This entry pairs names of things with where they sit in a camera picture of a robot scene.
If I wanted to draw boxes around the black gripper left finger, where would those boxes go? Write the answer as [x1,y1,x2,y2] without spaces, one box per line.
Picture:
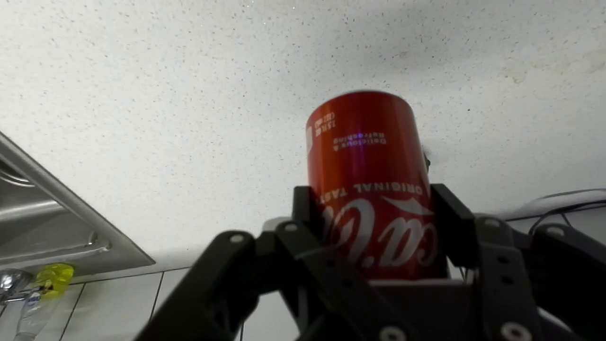
[135,186,406,341]

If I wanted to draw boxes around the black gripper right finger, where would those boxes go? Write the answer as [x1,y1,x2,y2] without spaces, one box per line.
[430,185,606,341]

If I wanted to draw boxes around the red soda can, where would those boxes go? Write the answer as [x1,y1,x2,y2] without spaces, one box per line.
[307,92,447,281]

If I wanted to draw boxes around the yellow dish soap bottle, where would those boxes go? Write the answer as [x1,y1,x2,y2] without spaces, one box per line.
[34,264,76,300]

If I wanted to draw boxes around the stainless steel sink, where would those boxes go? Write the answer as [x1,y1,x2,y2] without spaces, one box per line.
[0,133,154,277]

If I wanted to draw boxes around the black power cord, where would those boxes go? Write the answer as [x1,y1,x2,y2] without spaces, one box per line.
[498,186,606,238]

